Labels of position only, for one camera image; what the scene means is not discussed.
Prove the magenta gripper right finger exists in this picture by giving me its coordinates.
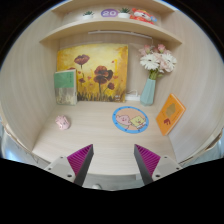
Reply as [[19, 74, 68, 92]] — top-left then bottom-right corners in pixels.
[[133, 143, 183, 186]]

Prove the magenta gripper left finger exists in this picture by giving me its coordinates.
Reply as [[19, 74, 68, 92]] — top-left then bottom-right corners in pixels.
[[44, 143, 95, 187]]

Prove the pink computer mouse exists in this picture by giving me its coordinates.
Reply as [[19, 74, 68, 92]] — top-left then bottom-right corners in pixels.
[[55, 115, 70, 130]]

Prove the orange book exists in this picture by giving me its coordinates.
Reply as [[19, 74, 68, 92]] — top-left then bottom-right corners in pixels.
[[156, 94, 186, 136]]

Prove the teal vase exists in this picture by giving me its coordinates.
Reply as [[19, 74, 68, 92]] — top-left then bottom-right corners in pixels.
[[140, 79, 156, 106]]

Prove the white power strip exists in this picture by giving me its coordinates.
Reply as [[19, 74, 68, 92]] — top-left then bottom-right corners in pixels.
[[125, 90, 140, 101]]

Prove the green book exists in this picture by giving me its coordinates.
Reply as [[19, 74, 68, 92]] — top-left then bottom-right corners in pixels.
[[54, 69, 77, 105]]

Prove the poppy flower painting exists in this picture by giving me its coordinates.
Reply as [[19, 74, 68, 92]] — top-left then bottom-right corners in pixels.
[[57, 43, 128, 102]]

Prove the pink white flower bouquet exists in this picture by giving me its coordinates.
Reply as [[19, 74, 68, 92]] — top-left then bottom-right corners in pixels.
[[139, 44, 177, 80]]

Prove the wooden shelf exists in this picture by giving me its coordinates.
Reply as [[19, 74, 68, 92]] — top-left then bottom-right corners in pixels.
[[42, 18, 182, 44]]

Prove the small potted plant left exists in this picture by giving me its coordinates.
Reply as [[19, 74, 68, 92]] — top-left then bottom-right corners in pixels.
[[83, 11, 94, 20]]

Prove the small potted plant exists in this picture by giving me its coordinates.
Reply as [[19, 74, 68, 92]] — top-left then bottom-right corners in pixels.
[[118, 8, 130, 18], [83, 11, 94, 20]]

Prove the orange plush toy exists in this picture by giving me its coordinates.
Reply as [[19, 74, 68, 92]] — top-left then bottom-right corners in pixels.
[[130, 8, 157, 24]]

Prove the small potted plant right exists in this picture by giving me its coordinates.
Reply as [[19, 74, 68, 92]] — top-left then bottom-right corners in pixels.
[[118, 8, 130, 18]]

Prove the purple round number sign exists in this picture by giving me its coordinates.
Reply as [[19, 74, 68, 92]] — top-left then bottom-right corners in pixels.
[[101, 9, 118, 17]]

